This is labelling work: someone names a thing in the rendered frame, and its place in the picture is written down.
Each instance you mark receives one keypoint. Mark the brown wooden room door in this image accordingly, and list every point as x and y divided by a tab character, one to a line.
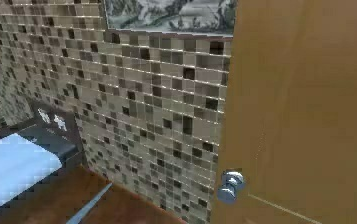
296	110

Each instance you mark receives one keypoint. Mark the silver round door knob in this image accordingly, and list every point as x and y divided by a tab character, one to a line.
230	186

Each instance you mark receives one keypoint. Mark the grey framed landscape picture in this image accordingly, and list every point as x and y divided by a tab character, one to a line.
172	15

